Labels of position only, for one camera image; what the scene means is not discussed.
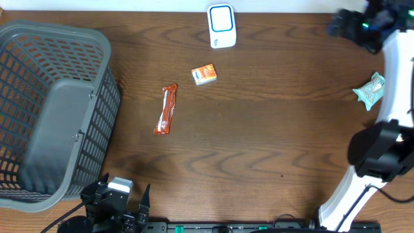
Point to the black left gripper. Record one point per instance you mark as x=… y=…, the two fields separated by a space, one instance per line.
x=127 y=222

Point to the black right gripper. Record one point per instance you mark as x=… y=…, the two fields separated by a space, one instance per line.
x=350 y=17

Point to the green flushable wipes pack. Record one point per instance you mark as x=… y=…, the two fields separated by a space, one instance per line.
x=372 y=91

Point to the red snack bar wrapper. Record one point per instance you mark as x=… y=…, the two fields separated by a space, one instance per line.
x=169 y=103

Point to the small orange box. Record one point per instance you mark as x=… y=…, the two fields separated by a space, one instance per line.
x=204 y=74

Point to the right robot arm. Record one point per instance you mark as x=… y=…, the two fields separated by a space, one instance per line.
x=383 y=151

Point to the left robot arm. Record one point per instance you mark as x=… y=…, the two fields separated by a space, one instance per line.
x=82 y=224

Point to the white barcode scanner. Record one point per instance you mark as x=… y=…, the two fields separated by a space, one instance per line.
x=222 y=28

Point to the grey plastic shopping basket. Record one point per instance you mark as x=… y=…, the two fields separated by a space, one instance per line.
x=59 y=103

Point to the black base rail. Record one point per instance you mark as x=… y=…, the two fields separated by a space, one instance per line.
x=283 y=223

